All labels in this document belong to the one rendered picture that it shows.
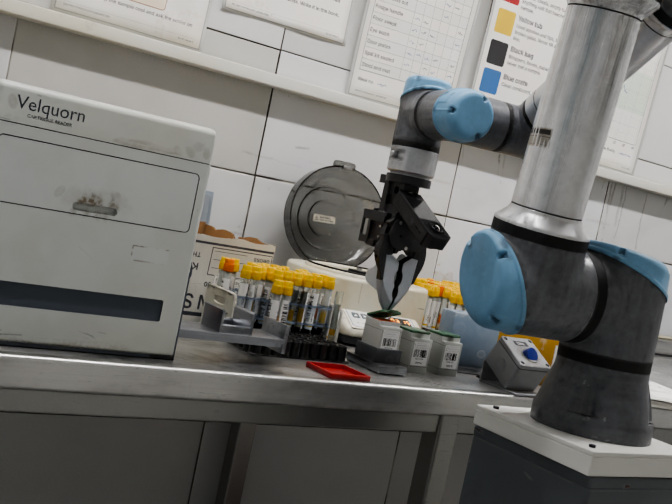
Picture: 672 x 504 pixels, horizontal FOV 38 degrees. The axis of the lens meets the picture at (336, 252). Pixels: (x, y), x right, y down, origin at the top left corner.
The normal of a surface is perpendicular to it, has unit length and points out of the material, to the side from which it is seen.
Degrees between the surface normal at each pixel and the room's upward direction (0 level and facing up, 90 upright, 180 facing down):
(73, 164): 90
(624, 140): 93
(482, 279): 98
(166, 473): 90
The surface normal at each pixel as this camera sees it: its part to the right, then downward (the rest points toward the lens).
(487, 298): -0.94, -0.04
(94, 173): 0.54, 0.15
